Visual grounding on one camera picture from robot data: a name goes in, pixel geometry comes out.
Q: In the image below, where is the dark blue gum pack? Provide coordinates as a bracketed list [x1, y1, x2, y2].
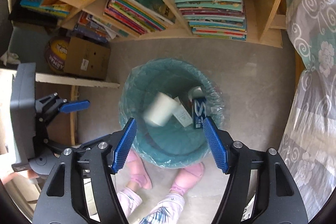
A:
[192, 97, 207, 129]

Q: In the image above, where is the white patterned carton box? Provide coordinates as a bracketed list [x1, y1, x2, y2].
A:
[173, 97, 193, 127]

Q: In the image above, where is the white paper cup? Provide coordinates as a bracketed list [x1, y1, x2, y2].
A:
[143, 92, 178, 127]

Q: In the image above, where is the teal trash bin with liner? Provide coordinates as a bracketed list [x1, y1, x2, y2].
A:
[119, 59, 226, 169]

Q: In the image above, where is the person's left hand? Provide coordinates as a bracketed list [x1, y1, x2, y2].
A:
[1, 170, 39, 184]

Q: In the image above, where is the left pink slipper foot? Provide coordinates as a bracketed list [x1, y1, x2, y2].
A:
[126, 149, 152, 192]

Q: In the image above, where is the pink slipper foot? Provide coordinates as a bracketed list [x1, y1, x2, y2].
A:
[126, 149, 152, 192]
[170, 162, 205, 196]

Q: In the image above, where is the right pink slipper foot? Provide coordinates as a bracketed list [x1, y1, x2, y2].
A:
[170, 162, 205, 196]

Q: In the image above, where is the cardboard box on floor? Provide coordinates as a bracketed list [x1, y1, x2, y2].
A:
[64, 37, 110, 81]

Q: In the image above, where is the orange basketball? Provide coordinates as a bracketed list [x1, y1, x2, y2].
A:
[44, 36, 70, 75]

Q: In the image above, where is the grey floral bed quilt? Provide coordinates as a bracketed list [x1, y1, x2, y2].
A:
[278, 0, 335, 220]

